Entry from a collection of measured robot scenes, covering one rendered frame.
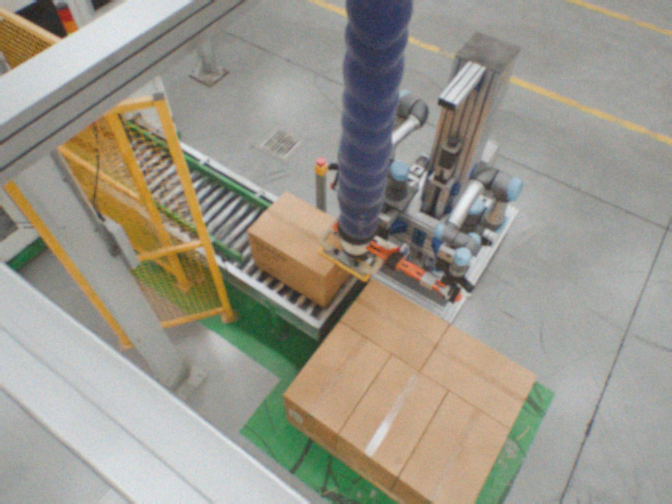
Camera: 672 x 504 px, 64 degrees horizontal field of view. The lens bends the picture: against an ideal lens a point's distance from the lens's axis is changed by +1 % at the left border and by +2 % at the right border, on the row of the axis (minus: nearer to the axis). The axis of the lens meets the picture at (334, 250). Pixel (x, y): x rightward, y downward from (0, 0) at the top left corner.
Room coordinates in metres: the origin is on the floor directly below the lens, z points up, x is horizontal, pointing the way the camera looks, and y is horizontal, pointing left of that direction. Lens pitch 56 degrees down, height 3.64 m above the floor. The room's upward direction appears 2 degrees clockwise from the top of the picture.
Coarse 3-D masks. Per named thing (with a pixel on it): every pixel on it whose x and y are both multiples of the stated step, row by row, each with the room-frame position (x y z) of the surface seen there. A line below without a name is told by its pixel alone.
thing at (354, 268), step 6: (336, 246) 1.72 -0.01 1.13; (318, 252) 1.68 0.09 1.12; (324, 252) 1.67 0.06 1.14; (330, 252) 1.67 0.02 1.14; (336, 252) 1.66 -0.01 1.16; (330, 258) 1.63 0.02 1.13; (336, 258) 1.63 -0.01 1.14; (342, 264) 1.59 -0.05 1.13; (354, 264) 1.58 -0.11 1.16; (360, 264) 1.60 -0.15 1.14; (366, 264) 1.60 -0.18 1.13; (348, 270) 1.56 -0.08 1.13; (354, 270) 1.55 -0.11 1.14; (360, 276) 1.52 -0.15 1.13; (366, 276) 1.52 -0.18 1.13
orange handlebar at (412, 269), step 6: (336, 222) 1.80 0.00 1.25; (336, 228) 1.76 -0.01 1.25; (378, 246) 1.64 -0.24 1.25; (372, 252) 1.61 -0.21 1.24; (378, 252) 1.60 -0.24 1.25; (408, 264) 1.53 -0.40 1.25; (414, 264) 1.53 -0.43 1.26; (402, 270) 1.50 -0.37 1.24; (408, 270) 1.49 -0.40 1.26; (414, 270) 1.49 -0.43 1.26; (420, 270) 1.50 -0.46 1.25; (414, 276) 1.46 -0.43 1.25; (420, 276) 1.46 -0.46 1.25; (438, 282) 1.43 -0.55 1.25; (438, 288) 1.39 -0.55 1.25; (456, 300) 1.32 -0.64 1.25
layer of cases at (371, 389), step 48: (384, 288) 1.79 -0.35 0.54; (336, 336) 1.42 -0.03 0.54; (384, 336) 1.43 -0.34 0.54; (432, 336) 1.44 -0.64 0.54; (336, 384) 1.11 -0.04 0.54; (384, 384) 1.12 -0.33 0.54; (432, 384) 1.13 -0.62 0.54; (480, 384) 1.14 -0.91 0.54; (528, 384) 1.15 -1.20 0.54; (336, 432) 0.83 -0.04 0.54; (384, 432) 0.83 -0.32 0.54; (432, 432) 0.84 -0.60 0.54; (480, 432) 0.86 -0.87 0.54; (384, 480) 0.63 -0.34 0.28; (432, 480) 0.59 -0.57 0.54; (480, 480) 0.60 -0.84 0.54
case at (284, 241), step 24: (264, 216) 2.06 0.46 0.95; (288, 216) 2.06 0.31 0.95; (312, 216) 2.07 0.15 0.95; (264, 240) 1.87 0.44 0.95; (288, 240) 1.88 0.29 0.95; (312, 240) 1.88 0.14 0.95; (336, 240) 1.89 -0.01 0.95; (264, 264) 1.89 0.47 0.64; (288, 264) 1.77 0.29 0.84; (312, 264) 1.70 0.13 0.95; (336, 264) 1.72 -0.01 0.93; (312, 288) 1.67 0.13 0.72; (336, 288) 1.73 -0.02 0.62
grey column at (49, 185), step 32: (0, 64) 1.30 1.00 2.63; (32, 192) 1.21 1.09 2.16; (64, 192) 1.28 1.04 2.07; (64, 224) 1.23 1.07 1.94; (96, 224) 1.30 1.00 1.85; (96, 256) 1.26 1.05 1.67; (96, 288) 1.24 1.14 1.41; (128, 288) 1.29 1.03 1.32; (128, 320) 1.22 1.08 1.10; (160, 352) 1.26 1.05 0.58; (192, 384) 1.26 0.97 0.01
